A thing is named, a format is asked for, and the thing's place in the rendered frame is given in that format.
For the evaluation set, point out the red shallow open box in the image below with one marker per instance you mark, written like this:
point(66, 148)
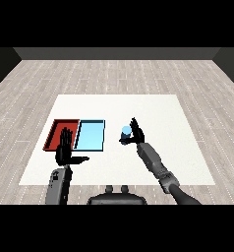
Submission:
point(58, 133)

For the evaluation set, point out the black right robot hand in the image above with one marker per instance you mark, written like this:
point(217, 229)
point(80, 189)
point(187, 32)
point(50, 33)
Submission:
point(137, 135)

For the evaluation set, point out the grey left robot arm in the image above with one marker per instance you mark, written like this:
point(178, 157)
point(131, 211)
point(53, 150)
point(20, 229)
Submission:
point(58, 185)

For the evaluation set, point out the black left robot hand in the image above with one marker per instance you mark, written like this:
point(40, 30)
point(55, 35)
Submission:
point(64, 153)

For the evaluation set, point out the light blue shallow open box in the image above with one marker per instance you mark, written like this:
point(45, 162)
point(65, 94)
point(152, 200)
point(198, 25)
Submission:
point(90, 134)

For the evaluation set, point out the dark grey robot body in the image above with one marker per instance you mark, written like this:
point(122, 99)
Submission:
point(117, 198)

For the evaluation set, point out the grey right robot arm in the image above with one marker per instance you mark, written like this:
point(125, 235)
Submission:
point(161, 172)

